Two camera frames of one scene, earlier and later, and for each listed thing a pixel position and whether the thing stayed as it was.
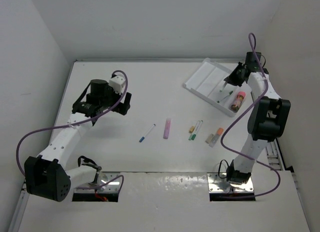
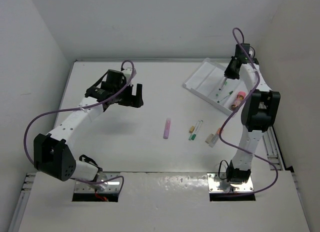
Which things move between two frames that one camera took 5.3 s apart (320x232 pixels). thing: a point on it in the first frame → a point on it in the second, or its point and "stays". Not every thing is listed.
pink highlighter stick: x=167 y=128 stays
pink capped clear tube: x=238 y=101 stays
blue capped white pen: x=142 y=138 → x=222 y=84
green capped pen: x=196 y=130 stays
